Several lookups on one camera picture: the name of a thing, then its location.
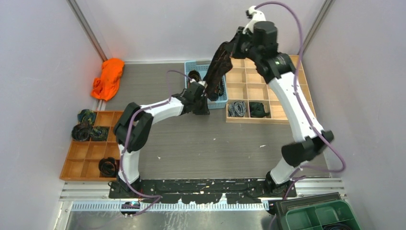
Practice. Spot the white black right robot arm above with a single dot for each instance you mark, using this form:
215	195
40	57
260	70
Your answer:
259	44

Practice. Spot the orange striped dark tie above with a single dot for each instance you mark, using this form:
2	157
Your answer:
195	75

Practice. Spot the brown paisley patterned tie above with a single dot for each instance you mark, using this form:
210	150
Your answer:
219	66

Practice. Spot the dark green rolled tie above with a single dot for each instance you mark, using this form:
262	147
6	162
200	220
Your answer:
257	110

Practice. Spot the green plastic bin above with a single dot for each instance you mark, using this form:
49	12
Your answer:
333	215

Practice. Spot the light wooden compartment tray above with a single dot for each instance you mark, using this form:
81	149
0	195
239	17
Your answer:
244	84

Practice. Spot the light blue plastic basket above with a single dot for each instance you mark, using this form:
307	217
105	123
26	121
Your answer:
221	90

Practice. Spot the grey patterned rolled tie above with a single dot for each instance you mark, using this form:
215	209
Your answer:
237	109

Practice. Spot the dark brown rolled tie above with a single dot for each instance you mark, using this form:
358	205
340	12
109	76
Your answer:
81	132

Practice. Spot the dark framed box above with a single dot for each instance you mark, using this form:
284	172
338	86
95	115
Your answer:
304	198

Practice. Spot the orange wooden compartment tray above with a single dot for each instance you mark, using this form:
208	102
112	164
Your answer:
83	157

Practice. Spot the black orange rolled tie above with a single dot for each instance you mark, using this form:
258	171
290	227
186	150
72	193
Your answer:
108	167

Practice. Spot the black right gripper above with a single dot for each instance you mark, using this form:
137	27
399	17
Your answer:
232	47

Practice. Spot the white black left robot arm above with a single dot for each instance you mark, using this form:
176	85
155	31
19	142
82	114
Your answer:
133	128

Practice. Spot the orange cloth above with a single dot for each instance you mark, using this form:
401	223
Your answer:
106	86

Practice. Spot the green patterned rolled tie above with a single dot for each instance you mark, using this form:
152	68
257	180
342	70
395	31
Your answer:
99	133

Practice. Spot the perforated aluminium rail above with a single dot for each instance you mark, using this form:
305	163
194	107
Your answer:
125	206

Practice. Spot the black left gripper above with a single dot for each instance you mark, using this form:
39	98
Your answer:
204	110

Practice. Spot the blue yellow rolled tie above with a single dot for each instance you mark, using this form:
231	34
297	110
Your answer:
87	116

